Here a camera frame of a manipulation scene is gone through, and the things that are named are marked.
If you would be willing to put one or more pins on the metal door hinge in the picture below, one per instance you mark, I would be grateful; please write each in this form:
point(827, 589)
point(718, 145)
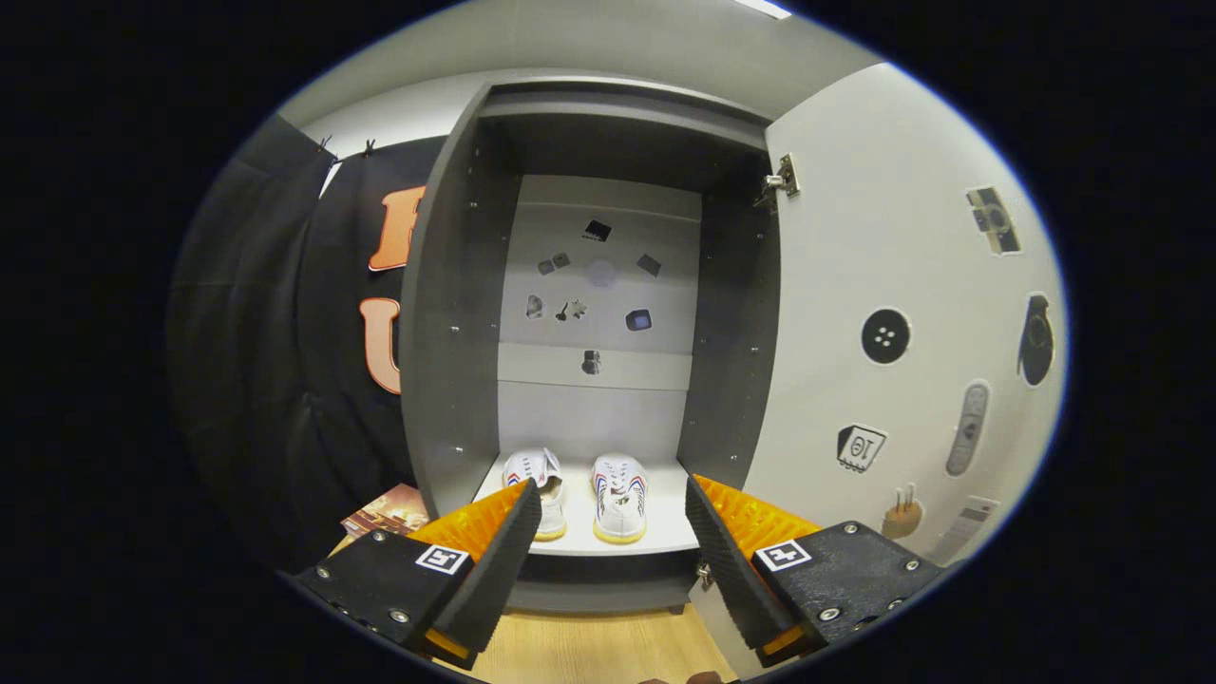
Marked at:
point(704, 573)
point(784, 179)

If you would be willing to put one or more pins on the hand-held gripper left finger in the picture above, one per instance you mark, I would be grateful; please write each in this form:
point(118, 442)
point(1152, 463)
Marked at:
point(503, 570)

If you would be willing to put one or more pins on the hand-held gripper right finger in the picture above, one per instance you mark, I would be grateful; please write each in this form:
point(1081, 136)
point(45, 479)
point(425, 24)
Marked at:
point(731, 570)

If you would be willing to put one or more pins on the ceiling light panel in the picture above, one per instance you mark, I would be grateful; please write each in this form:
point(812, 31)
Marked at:
point(763, 9)

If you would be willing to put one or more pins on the brown cover book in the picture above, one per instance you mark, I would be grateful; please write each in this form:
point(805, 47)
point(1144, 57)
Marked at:
point(389, 513)

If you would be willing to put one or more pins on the grey shoe cabinet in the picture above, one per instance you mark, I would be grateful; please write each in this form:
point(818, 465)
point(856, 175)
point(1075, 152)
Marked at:
point(456, 332)

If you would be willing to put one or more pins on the black backdrop cloth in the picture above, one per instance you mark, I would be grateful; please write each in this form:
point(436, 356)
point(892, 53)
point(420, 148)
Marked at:
point(275, 332)

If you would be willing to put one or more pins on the beige shoe cabinet door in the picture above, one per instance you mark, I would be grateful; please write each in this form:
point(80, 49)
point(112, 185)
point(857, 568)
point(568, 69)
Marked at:
point(855, 256)

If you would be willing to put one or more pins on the white striped shoe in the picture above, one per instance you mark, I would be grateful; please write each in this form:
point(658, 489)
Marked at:
point(619, 499)
point(540, 475)

